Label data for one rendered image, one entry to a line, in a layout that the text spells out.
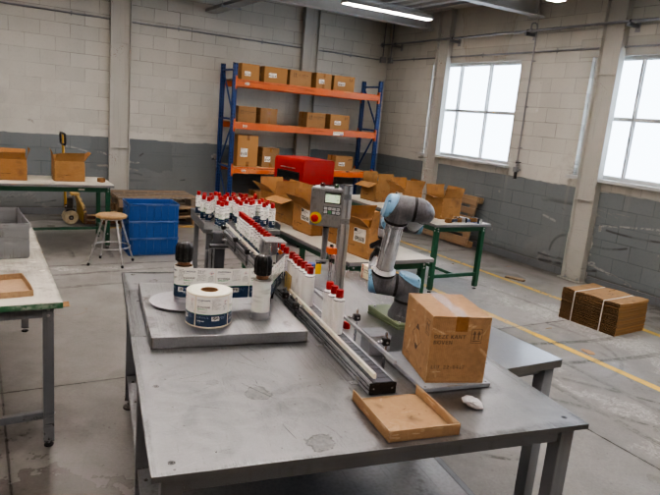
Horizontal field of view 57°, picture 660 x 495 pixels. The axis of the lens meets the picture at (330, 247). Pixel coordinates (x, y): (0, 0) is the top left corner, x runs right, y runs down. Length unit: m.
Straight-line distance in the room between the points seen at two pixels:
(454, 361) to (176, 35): 8.70
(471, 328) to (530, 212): 6.85
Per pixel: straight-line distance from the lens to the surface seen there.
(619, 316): 6.48
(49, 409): 3.57
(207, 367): 2.44
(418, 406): 2.28
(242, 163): 10.04
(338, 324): 2.69
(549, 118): 9.09
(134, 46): 10.30
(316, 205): 3.00
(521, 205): 9.32
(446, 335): 2.38
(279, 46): 11.09
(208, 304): 2.67
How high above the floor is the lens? 1.81
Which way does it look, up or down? 12 degrees down
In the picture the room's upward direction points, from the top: 5 degrees clockwise
